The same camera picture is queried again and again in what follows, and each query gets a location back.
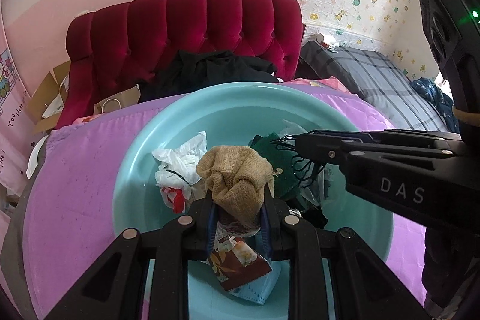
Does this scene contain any blue face mask packet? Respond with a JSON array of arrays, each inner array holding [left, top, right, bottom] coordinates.
[[229, 262, 281, 305]]

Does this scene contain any white plastic colander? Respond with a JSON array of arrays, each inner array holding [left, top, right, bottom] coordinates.
[[26, 143, 47, 179]]

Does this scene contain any cardboard box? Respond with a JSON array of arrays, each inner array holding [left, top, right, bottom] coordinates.
[[27, 61, 71, 134]]

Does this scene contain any dark blue patterned cloth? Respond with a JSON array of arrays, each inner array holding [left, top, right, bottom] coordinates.
[[410, 78, 460, 133]]

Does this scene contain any grey plaid mattress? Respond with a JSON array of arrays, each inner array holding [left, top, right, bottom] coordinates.
[[300, 41, 448, 132]]

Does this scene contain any green scouring pad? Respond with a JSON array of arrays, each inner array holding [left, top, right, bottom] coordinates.
[[249, 131, 320, 202]]

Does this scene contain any tan knitted cloth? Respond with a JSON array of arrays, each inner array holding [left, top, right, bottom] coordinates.
[[196, 145, 274, 229]]

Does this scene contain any purple quilted table cover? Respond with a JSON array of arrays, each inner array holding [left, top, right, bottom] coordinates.
[[23, 83, 425, 319]]

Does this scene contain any brown beige snack bar wrapper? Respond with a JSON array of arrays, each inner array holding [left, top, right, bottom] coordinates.
[[208, 212, 272, 291]]

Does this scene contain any pink hello kitty curtain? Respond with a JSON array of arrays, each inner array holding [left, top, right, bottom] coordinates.
[[0, 0, 43, 320]]

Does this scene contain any clear zip plastic bag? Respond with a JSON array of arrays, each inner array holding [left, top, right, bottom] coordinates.
[[275, 119, 340, 210]]

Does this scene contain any red velvet tufted sofa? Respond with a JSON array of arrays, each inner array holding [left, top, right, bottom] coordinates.
[[55, 0, 304, 129]]

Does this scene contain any brown paper bag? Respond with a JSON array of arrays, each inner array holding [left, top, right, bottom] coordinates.
[[94, 85, 141, 115]]

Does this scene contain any teal plastic basin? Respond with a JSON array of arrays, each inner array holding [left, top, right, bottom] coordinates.
[[112, 81, 395, 320]]

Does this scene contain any white red tissue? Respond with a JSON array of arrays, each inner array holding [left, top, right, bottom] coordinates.
[[151, 131, 207, 214]]

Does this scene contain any black clothing on sofa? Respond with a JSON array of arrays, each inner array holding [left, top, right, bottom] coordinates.
[[137, 51, 278, 103]]

